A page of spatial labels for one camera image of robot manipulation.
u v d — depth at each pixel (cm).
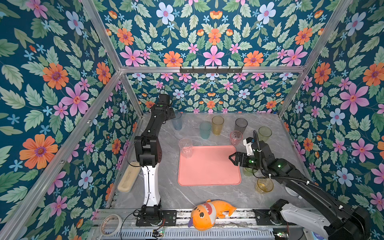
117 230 69
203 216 66
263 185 84
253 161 64
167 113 75
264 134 94
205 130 101
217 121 99
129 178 83
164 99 81
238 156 68
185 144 100
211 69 92
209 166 90
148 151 59
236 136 102
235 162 68
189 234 73
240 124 97
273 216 65
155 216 68
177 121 104
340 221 39
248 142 70
